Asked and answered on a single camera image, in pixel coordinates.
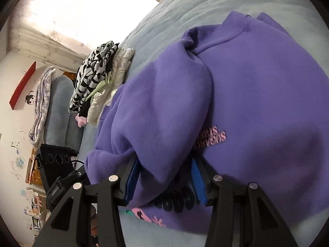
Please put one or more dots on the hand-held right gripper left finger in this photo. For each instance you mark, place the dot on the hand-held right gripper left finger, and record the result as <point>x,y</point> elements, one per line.
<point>132,180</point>

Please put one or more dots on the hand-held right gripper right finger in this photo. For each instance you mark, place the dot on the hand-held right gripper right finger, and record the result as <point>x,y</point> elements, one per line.
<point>198,182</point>

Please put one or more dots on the purple sweatshirt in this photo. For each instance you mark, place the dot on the purple sweatshirt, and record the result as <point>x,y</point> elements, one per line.
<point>244,95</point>

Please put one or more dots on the wooden furniture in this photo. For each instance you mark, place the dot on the wooden furniture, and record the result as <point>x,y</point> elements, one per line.
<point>33,167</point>

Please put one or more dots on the pink plush item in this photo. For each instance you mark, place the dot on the pink plush item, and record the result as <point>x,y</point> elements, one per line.
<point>80,121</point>

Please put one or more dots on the grey cushion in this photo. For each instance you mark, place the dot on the grey cushion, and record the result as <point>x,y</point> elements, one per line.
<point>57,113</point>

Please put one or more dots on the dark cloth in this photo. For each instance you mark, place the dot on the dark cloth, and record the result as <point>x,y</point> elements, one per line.
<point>83,110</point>

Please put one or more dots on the folded floral quilt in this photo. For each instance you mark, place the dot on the folded floral quilt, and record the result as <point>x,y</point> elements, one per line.
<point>41,103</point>

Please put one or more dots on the light green garment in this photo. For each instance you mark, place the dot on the light green garment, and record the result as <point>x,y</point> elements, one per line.
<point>99,88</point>

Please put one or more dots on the black and white patterned garment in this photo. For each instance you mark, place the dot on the black and white patterned garment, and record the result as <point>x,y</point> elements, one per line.
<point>90,77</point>

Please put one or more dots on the white quilted jacket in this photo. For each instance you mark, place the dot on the white quilted jacket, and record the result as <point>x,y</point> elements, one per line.
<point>123,59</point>

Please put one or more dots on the grey bed sheet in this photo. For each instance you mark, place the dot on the grey bed sheet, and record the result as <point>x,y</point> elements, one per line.
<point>205,5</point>

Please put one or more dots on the figure wall sticker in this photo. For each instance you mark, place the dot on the figure wall sticker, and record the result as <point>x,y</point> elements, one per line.
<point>30,98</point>

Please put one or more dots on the red wall shelf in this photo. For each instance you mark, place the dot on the red wall shelf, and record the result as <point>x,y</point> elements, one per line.
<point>23,85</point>

